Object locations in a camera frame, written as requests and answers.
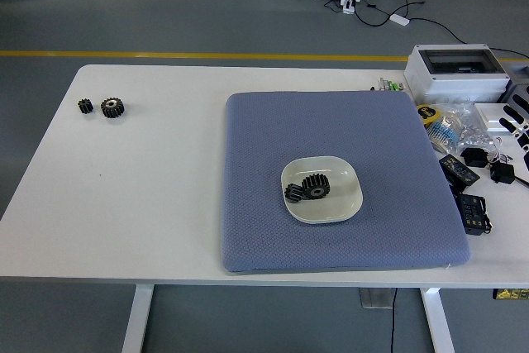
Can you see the black controller red display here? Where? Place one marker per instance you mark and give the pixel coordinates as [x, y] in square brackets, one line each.
[471, 213]

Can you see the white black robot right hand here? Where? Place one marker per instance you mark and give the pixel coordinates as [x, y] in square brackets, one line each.
[521, 121]

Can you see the large black gear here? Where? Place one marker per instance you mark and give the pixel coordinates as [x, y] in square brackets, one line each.
[109, 110]
[314, 184]

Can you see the grey bracket under table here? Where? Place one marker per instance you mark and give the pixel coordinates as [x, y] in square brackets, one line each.
[374, 298]

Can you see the white switch panel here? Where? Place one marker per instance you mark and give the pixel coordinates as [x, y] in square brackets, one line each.
[487, 115]

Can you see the small green terminal connectors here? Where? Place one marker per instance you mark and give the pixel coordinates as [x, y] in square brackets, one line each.
[388, 85]

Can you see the bag of metal parts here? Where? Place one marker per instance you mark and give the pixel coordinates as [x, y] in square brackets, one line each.
[475, 132]

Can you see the dark grey box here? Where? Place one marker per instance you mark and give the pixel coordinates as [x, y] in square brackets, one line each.
[516, 76]

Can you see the bag of blue resistors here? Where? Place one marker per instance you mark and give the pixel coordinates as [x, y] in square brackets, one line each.
[440, 134]

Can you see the blue-grey quilted mat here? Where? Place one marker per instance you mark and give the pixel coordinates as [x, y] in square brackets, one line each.
[268, 142]

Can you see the white table leg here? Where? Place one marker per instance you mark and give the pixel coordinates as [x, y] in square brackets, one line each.
[436, 320]
[138, 316]

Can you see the yellow black label strip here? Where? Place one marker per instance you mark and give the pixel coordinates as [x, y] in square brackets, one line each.
[510, 294]

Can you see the grey electrical enclosure box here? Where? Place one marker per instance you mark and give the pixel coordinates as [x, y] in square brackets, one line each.
[454, 85]

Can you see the black controller blue display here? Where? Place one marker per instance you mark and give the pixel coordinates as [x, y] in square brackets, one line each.
[458, 172]

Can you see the white square dish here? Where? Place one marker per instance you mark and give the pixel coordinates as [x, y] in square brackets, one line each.
[339, 196]

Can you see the white chargers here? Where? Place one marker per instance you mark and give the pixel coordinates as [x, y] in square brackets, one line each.
[349, 1]

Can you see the black power adapter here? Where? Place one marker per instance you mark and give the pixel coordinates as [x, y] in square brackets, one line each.
[474, 157]
[503, 173]

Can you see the small black gear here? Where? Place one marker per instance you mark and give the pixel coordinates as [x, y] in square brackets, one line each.
[85, 106]
[293, 194]

